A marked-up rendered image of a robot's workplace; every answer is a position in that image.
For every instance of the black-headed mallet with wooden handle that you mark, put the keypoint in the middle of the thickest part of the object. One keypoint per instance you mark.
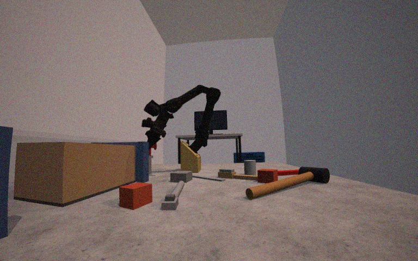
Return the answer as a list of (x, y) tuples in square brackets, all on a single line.
[(305, 174)]

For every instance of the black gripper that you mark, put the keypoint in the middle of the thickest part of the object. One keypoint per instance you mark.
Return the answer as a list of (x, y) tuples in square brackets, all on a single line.
[(154, 133)]

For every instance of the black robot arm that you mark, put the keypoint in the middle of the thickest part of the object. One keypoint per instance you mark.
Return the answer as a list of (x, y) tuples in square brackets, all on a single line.
[(173, 105)]

